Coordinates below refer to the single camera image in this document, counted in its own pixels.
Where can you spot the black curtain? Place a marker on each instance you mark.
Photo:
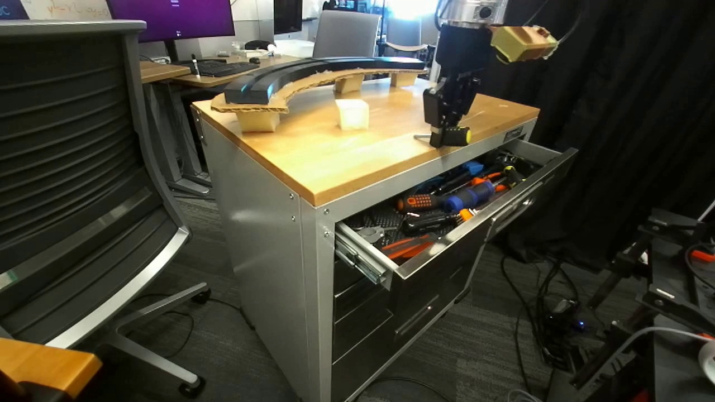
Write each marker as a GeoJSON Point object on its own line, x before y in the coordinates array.
{"type": "Point", "coordinates": [632, 126]}

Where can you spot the red-orange slim screwdriver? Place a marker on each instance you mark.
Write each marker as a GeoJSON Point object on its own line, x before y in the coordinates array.
{"type": "Point", "coordinates": [487, 180]}

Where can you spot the tan wrist camera box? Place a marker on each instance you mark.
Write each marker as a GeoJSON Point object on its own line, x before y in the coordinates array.
{"type": "Point", "coordinates": [524, 43]}

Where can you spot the black equipment stand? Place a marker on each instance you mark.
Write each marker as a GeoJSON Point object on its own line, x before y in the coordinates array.
{"type": "Point", "coordinates": [671, 298]}

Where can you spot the dark computer monitor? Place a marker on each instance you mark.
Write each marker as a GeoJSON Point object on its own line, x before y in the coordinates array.
{"type": "Point", "coordinates": [286, 15]}

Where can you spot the grey fabric chair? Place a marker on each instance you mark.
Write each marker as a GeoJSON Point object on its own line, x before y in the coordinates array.
{"type": "Point", "coordinates": [344, 34]}

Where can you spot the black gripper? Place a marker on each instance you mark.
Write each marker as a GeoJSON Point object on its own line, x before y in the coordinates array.
{"type": "Point", "coordinates": [462, 49]}

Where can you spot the grey wood-topped tool cabinet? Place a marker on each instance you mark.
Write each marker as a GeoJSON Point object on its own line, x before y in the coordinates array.
{"type": "Point", "coordinates": [275, 238]}

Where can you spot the white translucent cup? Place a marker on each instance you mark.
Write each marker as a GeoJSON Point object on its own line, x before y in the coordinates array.
{"type": "Point", "coordinates": [352, 114]}

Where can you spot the grey mesh office chair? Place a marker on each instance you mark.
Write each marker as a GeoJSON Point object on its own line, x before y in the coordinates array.
{"type": "Point", "coordinates": [67, 148]}

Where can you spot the curved black panel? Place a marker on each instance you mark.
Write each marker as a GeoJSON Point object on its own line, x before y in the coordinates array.
{"type": "Point", "coordinates": [275, 77]}

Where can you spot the black keyboard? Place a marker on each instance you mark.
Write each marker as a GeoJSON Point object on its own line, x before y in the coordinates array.
{"type": "Point", "coordinates": [223, 68]}

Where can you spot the wooden office desk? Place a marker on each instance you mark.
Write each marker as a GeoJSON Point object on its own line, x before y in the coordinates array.
{"type": "Point", "coordinates": [160, 73]}

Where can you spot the purple screen monitor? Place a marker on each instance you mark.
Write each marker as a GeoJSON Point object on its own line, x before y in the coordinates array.
{"type": "Point", "coordinates": [175, 17]}

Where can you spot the blue and black tool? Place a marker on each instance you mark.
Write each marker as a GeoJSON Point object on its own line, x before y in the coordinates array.
{"type": "Point", "coordinates": [462, 172]}

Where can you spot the open grey metal drawer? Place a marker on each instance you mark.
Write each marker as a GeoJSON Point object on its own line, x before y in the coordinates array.
{"type": "Point", "coordinates": [448, 238]}

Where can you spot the curved wooden stand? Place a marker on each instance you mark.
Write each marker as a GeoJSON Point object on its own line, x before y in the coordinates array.
{"type": "Point", "coordinates": [258, 114]}

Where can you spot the orange wooden armrest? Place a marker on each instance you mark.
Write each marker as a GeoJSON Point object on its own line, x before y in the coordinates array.
{"type": "Point", "coordinates": [41, 368]}

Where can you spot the white paper sheet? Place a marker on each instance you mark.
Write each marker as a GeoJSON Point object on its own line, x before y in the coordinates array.
{"type": "Point", "coordinates": [67, 10]}

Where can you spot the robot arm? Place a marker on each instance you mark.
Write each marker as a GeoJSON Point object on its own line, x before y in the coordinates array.
{"type": "Point", "coordinates": [477, 10]}

